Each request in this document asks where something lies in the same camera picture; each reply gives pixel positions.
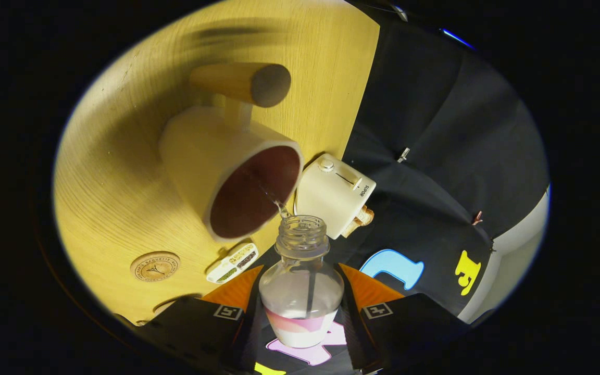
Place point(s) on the black backdrop cloth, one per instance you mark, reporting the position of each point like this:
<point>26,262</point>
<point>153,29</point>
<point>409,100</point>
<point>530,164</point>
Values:
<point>435,130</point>

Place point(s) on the clear juice bottle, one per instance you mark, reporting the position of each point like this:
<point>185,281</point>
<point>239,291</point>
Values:
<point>300,291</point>

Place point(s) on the toast bread slice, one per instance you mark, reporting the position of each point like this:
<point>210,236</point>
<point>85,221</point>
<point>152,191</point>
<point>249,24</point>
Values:
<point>366,214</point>
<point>350,229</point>

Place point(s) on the wooden table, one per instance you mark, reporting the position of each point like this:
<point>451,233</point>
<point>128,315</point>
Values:
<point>117,208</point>

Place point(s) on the pink clip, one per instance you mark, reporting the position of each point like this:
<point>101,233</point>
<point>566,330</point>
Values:
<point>477,217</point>

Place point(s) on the white rectangular condiment tray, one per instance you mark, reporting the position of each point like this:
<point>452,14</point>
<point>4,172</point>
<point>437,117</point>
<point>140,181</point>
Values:
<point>232,263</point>

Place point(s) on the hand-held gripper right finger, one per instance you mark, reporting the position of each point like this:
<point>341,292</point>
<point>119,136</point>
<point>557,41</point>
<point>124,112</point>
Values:
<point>409,323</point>

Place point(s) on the round wooden coaster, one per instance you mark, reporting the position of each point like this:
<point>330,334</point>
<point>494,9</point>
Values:
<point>155,266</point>

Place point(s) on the white clip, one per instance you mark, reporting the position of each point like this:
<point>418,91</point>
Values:
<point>403,154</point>

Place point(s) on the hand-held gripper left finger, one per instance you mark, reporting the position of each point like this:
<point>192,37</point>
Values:
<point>211,328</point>

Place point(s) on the cream toaster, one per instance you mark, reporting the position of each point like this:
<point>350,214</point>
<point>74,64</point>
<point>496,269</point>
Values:
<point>331,192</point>

